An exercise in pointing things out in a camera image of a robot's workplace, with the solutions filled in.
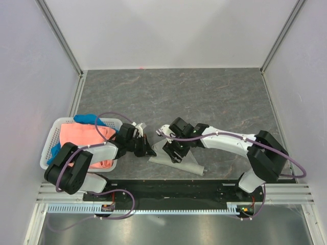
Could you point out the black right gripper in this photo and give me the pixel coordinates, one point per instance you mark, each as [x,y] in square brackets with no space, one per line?
[169,148]

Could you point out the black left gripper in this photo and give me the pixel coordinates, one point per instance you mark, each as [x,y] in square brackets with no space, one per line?
[145,148]

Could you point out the grey cloth napkin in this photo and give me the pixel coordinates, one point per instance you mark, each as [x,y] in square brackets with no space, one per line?
[188,163]

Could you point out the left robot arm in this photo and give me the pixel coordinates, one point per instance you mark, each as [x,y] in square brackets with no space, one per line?
[68,172]

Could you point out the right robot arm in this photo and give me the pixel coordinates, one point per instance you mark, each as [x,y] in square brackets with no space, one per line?
[267,157]

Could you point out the blue cloth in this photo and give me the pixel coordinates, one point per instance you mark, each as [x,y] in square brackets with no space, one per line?
[85,119]

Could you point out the orange cloth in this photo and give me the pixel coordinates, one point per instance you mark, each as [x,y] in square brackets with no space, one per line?
[85,134]

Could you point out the white plastic basket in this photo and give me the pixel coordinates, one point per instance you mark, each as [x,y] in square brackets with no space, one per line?
[52,141]

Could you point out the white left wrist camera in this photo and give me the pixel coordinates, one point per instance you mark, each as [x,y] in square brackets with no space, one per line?
[139,129]

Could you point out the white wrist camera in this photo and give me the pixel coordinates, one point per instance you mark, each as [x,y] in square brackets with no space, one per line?
[166,132]
[139,129]

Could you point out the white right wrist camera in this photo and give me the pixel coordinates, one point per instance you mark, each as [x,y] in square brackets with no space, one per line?
[166,132]

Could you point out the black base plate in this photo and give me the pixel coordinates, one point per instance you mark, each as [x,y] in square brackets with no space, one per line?
[181,193]

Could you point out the white slotted cable duct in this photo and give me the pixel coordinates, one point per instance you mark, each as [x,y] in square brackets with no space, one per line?
[231,209]

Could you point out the aluminium frame post left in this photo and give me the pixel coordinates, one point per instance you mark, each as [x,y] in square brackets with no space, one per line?
[59,35]

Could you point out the aluminium frame post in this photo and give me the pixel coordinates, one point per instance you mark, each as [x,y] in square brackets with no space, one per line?
[283,33]
[59,35]

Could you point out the aluminium frame post right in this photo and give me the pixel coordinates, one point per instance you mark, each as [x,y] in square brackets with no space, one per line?
[283,33]

